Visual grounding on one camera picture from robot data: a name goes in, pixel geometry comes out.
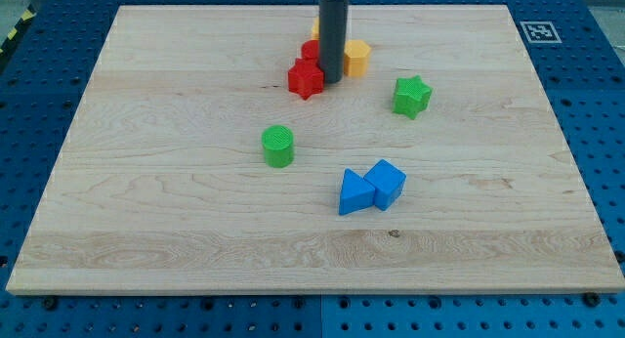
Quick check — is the red cylinder block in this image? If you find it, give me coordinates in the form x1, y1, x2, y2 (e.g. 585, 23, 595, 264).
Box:
301, 39, 319, 61

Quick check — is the red star block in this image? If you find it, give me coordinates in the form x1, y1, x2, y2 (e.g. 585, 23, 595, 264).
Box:
287, 59, 324, 100

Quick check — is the green star block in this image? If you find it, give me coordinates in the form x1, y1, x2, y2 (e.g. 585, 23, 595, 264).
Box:
393, 75, 433, 120

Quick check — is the green cylinder block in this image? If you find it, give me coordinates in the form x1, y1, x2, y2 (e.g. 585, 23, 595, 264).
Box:
261, 125, 294, 168

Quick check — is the blue triangle block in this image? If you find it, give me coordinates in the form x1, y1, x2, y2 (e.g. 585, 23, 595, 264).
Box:
338, 169, 376, 216

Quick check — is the blue cube block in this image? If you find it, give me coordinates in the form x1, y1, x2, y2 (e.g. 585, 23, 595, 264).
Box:
364, 159, 406, 210

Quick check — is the yellow hexagon block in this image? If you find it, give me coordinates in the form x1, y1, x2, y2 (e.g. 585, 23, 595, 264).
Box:
344, 39, 371, 77

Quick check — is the wooden board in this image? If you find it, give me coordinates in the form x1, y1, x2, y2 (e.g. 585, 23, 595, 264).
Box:
7, 5, 624, 296

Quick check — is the yellow block behind rod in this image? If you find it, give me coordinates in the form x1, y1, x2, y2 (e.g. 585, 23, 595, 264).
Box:
311, 17, 319, 40

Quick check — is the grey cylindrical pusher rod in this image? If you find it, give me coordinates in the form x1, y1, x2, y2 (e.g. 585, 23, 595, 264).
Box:
318, 0, 349, 84

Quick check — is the white fiducial marker tag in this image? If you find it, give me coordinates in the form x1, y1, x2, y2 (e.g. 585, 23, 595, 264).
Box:
521, 21, 562, 44

